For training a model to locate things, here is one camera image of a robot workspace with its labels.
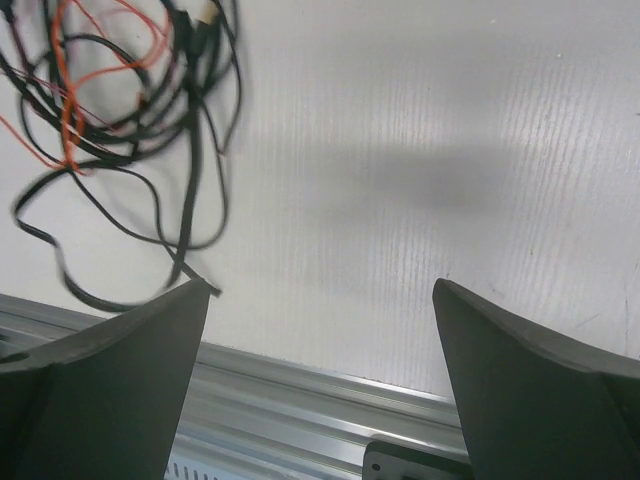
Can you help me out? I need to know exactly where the aluminium mounting rail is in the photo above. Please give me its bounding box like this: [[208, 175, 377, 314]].
[[0, 293, 471, 480]]

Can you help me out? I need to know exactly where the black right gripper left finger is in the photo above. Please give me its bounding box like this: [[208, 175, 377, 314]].
[[1, 280, 209, 479]]

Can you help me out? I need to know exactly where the black ribbon cable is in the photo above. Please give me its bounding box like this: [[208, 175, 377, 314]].
[[12, 99, 231, 314]]

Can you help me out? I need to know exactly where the orange cable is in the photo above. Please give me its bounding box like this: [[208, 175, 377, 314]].
[[0, 0, 171, 174]]

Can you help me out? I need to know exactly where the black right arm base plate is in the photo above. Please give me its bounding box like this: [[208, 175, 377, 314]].
[[362, 440, 474, 480]]

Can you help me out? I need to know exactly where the white slotted cable duct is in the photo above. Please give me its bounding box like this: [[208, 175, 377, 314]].
[[164, 458, 224, 480]]

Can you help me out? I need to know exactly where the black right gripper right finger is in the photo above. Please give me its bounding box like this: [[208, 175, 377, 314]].
[[433, 279, 639, 479]]

